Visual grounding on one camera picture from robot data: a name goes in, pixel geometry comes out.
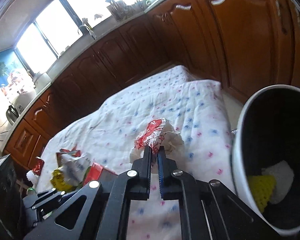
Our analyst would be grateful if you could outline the black electric kettle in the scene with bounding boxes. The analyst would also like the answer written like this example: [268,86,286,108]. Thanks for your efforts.
[6,105,19,125]

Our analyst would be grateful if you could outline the red white wrapper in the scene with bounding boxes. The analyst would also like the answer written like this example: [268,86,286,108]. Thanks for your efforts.
[129,118,185,164]

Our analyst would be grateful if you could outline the black bin with white rim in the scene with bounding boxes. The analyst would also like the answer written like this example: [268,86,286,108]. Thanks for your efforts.
[232,85,300,237]

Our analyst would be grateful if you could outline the knife block with utensils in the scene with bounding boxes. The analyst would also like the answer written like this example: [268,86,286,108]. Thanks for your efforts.
[107,0,129,22]

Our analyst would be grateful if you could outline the white floral tablecloth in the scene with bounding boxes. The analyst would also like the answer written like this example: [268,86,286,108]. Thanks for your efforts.
[36,64,237,240]

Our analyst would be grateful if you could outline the wooden lower kitchen cabinets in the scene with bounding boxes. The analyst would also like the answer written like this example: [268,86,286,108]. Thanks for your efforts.
[0,0,300,169]

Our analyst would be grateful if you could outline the red snack bag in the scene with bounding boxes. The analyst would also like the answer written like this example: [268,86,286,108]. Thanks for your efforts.
[83,162,117,185]

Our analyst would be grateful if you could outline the white sponge block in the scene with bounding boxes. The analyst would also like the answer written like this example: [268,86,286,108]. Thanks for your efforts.
[262,160,294,204]

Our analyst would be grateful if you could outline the chrome sink faucet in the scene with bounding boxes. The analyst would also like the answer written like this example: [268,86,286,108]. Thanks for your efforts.
[78,18,97,40]

